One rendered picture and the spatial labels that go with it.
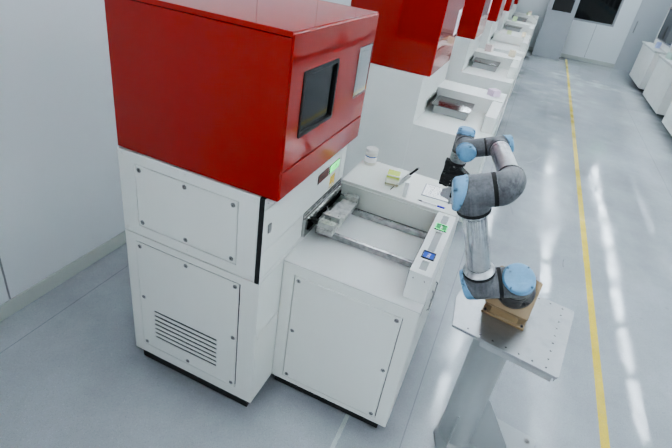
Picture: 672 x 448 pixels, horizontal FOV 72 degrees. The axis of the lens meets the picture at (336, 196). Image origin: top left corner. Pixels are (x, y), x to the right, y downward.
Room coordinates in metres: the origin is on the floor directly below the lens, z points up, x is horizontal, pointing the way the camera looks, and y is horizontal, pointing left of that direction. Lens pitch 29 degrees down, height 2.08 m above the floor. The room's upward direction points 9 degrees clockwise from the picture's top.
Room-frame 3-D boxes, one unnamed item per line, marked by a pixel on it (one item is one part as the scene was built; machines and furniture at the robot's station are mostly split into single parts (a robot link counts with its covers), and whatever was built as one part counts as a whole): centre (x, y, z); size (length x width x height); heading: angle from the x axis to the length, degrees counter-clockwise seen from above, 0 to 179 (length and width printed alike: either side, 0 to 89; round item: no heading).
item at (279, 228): (1.83, 0.12, 1.02); 0.82 x 0.03 x 0.40; 161
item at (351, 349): (1.99, -0.28, 0.41); 0.97 x 0.64 x 0.82; 161
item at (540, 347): (1.51, -0.80, 0.75); 0.45 x 0.44 x 0.13; 62
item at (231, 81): (1.94, 0.42, 1.52); 0.81 x 0.75 x 0.59; 161
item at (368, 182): (2.28, -0.37, 0.89); 0.62 x 0.35 x 0.14; 71
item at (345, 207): (2.00, -0.03, 0.87); 0.36 x 0.08 x 0.03; 161
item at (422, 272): (1.76, -0.47, 0.89); 0.55 x 0.09 x 0.14; 161
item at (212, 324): (1.95, 0.45, 0.41); 0.82 x 0.71 x 0.82; 161
